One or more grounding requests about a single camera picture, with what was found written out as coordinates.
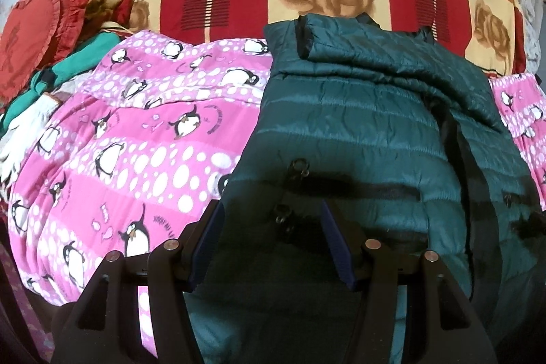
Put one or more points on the dark green puffer jacket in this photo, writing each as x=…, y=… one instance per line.
x=362, y=112

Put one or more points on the pink penguin print blanket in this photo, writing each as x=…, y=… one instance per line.
x=128, y=142

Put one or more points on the teal green cloth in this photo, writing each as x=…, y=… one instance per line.
x=81, y=57

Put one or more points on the white knit cloth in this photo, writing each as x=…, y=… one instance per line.
x=23, y=133

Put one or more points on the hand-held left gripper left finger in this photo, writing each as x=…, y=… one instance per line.
x=204, y=249

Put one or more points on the grey floral bedsheet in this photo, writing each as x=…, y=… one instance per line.
x=531, y=27

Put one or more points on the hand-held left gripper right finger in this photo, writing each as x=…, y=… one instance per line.
x=341, y=249

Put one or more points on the brown patterned cloth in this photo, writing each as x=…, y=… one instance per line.
x=106, y=8

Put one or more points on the red ruffled heart cushion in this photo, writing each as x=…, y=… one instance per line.
x=34, y=31

